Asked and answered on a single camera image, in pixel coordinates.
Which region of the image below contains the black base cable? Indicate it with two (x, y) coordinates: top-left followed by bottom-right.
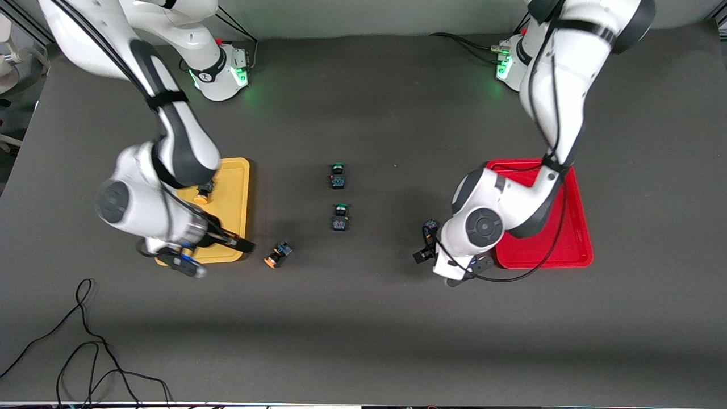
(430, 32), (509, 64)
(216, 5), (259, 72)

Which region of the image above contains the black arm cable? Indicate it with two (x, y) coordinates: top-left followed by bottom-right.
(434, 0), (617, 285)
(51, 0), (239, 245)

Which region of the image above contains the red plastic tray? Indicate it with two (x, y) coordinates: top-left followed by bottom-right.
(484, 159), (594, 269)

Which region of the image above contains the black right base cable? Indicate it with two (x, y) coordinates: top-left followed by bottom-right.
(216, 5), (259, 72)

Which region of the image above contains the white equipment frame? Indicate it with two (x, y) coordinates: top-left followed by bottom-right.
(0, 14), (51, 94)

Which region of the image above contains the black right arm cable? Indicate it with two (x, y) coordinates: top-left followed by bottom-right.
(51, 0), (239, 245)

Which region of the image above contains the black left base cable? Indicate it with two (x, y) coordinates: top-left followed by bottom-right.
(430, 32), (509, 64)

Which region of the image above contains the yellow plastic tray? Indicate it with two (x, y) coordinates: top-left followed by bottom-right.
(154, 157), (251, 265)

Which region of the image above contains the black loose floor cable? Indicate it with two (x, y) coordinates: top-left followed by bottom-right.
(56, 340), (143, 409)
(0, 278), (174, 409)

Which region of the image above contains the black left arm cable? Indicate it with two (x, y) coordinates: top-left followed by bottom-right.
(434, 0), (617, 285)

